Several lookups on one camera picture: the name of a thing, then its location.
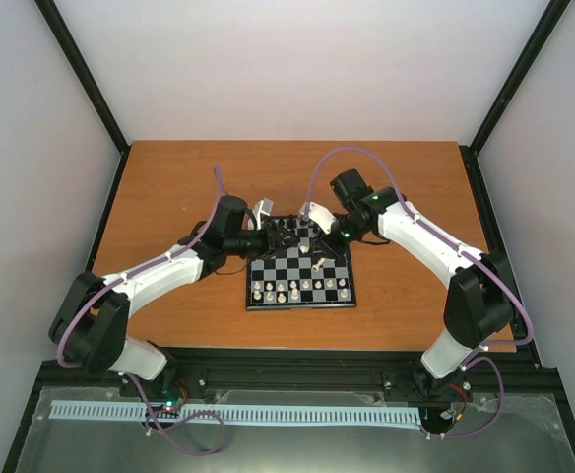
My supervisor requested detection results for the small electronics board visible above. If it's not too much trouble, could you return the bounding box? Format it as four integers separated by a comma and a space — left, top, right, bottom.
159, 385, 188, 412

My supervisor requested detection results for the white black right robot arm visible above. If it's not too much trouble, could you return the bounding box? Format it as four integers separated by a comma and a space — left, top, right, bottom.
299, 169, 516, 398

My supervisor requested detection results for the light blue slotted cable duct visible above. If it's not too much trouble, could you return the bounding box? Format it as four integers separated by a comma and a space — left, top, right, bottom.
48, 400, 421, 430

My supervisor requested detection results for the right black frame post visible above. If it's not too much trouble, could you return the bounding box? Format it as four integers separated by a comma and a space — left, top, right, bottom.
467, 0, 572, 149

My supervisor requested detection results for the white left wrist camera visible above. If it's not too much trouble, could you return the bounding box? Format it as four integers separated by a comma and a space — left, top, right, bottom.
252, 198, 274, 230

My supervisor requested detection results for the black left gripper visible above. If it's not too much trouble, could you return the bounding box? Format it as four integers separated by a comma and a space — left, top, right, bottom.
225, 222, 300, 262

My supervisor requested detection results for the black silver chess board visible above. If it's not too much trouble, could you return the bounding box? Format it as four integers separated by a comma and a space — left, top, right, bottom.
246, 216, 357, 311

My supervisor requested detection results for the black frame post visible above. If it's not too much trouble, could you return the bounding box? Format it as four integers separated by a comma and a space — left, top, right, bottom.
467, 0, 572, 149
33, 0, 132, 154

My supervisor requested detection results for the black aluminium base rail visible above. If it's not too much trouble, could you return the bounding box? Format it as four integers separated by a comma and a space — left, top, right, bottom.
35, 345, 562, 410

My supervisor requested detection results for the left black frame post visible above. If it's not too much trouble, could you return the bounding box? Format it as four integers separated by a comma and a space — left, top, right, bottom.
33, 0, 132, 154

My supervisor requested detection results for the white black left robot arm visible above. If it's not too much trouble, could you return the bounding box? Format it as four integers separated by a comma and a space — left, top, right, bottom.
49, 195, 299, 397

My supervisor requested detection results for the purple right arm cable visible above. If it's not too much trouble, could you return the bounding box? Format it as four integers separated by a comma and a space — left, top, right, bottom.
304, 146, 535, 440

